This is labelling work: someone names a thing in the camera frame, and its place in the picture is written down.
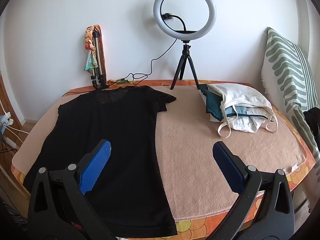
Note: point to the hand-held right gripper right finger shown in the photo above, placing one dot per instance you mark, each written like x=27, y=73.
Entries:
x=225, y=162

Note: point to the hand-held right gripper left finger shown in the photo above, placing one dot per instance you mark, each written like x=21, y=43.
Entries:
x=97, y=165

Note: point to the black t-shirt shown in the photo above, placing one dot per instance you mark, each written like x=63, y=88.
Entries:
x=112, y=130

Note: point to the pile of folded clothes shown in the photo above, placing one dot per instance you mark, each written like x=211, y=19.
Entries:
x=240, y=96

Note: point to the beige blanket on table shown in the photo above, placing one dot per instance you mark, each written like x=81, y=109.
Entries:
x=200, y=155

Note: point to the light blue garment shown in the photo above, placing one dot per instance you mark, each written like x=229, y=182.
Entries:
x=241, y=111

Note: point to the dark teal garment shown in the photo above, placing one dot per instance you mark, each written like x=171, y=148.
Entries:
x=212, y=105

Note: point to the white power strip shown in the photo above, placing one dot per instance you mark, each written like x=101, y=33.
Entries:
x=11, y=142

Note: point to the dark cloth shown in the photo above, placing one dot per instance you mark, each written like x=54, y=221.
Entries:
x=313, y=120

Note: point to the colourful patterned scarf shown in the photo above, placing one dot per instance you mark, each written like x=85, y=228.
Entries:
x=90, y=62

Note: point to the folded silver tripod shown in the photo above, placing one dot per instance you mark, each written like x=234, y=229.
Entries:
x=100, y=55

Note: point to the green striped cushion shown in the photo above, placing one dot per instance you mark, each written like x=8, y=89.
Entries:
x=282, y=62

